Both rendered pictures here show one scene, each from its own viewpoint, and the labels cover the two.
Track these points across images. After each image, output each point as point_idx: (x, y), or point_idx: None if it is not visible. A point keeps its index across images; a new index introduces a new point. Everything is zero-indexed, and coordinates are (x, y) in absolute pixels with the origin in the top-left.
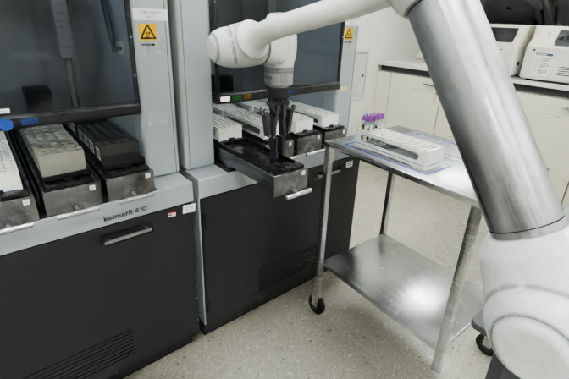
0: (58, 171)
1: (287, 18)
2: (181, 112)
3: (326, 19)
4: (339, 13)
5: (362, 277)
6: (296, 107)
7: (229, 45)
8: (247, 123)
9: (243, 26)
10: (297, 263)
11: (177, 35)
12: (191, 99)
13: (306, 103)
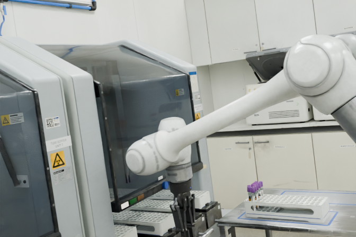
0: None
1: (203, 124)
2: (89, 230)
3: (234, 119)
4: (244, 113)
5: None
6: (164, 194)
7: (152, 156)
8: (136, 224)
9: (160, 137)
10: None
11: (79, 156)
12: (96, 214)
13: (168, 189)
